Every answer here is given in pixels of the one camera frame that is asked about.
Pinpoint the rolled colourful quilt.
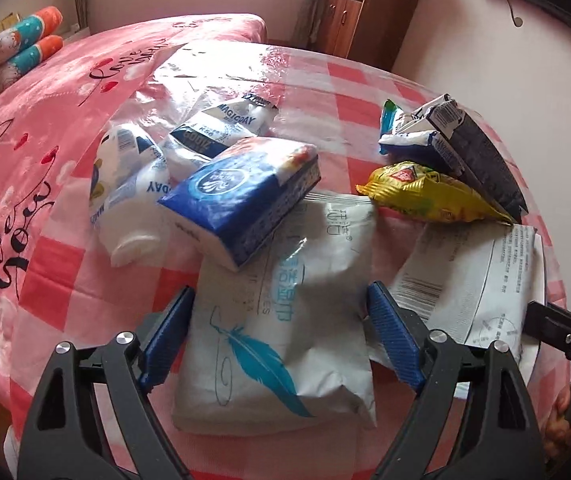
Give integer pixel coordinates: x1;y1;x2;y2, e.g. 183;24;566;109
0;6;63;93

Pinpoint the brown wooden cabinet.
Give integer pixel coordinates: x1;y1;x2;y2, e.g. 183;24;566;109
309;0;419;72

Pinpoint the blue puppy wipes pack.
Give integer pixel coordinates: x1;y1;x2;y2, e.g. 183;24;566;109
379;100;405;139

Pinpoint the white feather print bag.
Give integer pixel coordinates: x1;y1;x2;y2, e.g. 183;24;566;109
172;193;377;436

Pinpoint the blue Vinda tissue pack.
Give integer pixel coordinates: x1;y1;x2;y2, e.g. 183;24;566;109
158;136;321;272

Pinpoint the yellow snack bag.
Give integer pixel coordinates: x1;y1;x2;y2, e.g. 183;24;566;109
356;162;514;224

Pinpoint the person's right hand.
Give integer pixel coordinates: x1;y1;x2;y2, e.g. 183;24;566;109
541;385;571;460

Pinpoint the pink love you bedspread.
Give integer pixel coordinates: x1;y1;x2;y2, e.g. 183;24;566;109
0;13;267;408

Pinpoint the grey white mailer bag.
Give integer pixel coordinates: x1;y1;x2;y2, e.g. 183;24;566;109
389;221;546;382

